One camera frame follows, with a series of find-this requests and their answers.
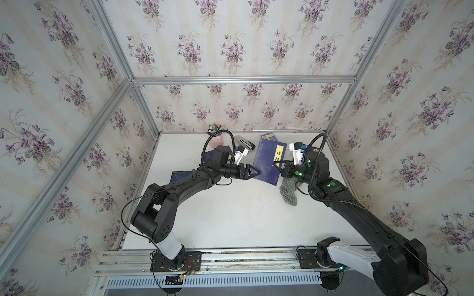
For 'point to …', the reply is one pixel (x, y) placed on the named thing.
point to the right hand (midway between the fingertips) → (277, 163)
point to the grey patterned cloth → (287, 187)
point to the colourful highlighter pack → (269, 136)
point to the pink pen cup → (216, 141)
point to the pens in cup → (214, 128)
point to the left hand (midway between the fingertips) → (255, 174)
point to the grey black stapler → (243, 142)
